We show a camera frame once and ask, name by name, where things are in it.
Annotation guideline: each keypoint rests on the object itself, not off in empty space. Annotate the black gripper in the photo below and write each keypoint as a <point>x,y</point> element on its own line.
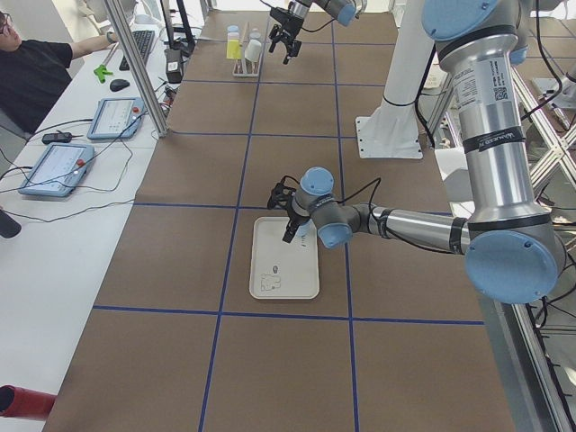
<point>294,220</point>
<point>285,25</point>

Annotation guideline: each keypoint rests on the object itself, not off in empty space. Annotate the light blue cup front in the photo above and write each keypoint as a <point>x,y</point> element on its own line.
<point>233,31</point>

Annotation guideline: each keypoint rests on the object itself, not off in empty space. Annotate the light blue cup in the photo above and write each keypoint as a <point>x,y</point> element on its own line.
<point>304,228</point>
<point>233,31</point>

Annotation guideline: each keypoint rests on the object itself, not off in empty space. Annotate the cream white cup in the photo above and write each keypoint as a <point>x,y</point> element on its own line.
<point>253,50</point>

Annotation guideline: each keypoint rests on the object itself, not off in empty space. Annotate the cream plastic tray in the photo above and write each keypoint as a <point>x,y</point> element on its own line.
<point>282,271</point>

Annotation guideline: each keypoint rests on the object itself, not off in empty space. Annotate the dark box with label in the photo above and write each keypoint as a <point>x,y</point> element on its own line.
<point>174,66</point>

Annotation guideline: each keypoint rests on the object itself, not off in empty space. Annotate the black keyboard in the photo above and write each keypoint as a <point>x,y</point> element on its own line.
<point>144,40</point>

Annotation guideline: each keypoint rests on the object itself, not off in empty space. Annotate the black computer mouse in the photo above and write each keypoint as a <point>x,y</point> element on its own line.
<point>118,84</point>

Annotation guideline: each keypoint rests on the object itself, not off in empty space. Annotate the grey teach pendant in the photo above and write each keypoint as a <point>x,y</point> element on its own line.
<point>59,170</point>
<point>116,118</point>

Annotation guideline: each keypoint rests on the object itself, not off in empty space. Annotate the green plastic part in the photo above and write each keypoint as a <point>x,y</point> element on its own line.
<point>102,72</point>

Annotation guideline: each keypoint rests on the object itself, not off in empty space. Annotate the black power adapter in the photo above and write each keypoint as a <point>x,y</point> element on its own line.
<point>56,137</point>

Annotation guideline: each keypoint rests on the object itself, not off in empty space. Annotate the person in black shirt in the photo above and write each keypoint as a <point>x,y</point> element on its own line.
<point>34,73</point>

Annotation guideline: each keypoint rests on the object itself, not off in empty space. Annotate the red thermos bottle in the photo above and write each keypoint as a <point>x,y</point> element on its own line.
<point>21,403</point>

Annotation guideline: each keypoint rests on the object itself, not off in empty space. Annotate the white wire cup rack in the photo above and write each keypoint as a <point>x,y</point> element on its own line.
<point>242,67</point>

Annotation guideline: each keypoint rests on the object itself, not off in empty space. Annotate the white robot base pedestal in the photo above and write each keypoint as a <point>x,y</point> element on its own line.
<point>392,130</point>

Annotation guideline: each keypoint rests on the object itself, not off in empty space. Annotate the aluminium frame post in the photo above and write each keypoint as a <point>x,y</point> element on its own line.
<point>137,66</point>

